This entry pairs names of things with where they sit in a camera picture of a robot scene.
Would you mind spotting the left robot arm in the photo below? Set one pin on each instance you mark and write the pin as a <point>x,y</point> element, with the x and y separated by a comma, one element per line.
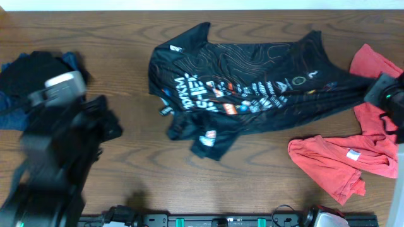
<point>61,144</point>

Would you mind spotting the red t-shirt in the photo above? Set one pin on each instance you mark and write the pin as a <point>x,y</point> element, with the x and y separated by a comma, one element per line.
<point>336,163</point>

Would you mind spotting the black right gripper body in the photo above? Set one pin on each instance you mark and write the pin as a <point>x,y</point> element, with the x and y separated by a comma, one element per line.
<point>379,91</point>

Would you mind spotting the black printed cycling jersey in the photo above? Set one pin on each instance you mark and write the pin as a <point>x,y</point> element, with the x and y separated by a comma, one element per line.
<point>218,92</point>

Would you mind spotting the folded blue garment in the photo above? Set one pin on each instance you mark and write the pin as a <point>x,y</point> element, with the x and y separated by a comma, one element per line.
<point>15,110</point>

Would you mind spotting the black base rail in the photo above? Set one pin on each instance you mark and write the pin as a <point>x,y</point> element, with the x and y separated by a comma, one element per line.
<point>282,216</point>

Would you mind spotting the folded black garment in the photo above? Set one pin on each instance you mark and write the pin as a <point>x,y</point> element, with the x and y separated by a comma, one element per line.
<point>29,72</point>

